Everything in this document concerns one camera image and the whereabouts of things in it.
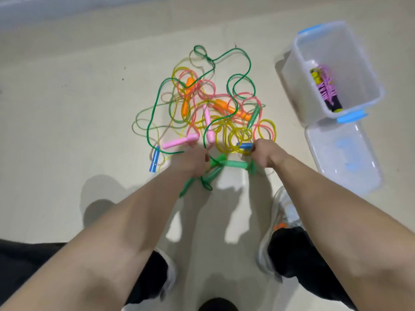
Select person's left hand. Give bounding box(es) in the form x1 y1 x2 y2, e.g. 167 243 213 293
170 142 212 183

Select person's right hand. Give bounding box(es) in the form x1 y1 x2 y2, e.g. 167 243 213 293
251 139 290 172

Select pile of colourful jump ropes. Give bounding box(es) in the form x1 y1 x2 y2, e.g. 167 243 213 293
133 45 280 196

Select pink rope with black-yellow handles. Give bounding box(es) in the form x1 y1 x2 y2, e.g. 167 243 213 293
310 63 344 114

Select clear storage box blue latches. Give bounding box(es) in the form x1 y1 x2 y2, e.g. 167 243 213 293
281 21 385 127

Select person's left forearm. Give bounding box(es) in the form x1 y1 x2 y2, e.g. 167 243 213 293
0 166 198 311

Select person's right forearm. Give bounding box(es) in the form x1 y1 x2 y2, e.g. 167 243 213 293
271 153 415 311

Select clear plastic box lid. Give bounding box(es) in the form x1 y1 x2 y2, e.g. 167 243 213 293
305 118 383 196

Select grey right shoe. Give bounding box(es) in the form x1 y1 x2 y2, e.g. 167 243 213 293
258 186 303 282

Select grey shoe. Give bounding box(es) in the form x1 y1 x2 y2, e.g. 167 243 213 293
258 186 303 282
154 248 180 301

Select black shorts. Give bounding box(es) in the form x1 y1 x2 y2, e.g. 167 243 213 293
0 225 359 311

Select grey left shoe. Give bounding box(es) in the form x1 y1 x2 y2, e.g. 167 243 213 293
154 248 180 301

